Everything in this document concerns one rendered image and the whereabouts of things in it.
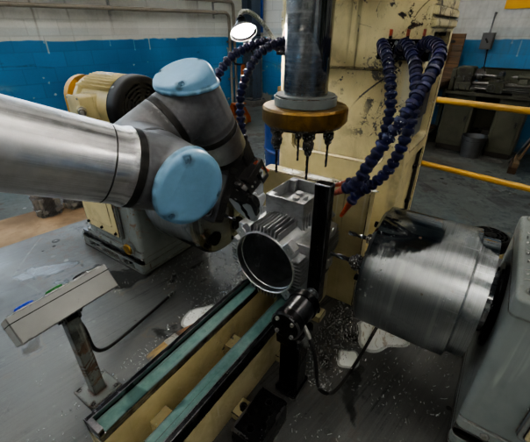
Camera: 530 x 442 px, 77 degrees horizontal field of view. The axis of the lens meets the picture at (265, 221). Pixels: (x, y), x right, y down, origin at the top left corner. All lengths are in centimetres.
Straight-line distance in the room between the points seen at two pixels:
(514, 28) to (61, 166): 564
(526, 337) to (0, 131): 65
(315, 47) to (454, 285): 47
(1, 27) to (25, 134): 572
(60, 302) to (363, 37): 81
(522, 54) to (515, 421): 527
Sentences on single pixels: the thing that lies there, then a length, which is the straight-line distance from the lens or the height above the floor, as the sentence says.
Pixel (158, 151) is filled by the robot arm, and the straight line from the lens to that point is 38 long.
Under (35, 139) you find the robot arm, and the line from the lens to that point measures 35.
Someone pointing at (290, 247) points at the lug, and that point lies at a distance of 69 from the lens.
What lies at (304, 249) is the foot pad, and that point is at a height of 107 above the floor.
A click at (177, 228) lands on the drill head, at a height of 102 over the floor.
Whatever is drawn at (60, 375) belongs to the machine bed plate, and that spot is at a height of 80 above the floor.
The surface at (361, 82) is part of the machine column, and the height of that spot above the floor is 136.
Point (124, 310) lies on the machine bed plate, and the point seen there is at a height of 80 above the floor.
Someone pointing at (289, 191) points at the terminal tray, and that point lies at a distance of 85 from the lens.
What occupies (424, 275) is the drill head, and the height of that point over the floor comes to 112.
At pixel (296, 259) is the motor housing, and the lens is 71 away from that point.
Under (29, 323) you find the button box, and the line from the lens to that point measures 67.
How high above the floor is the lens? 147
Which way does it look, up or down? 30 degrees down
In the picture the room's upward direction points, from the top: straight up
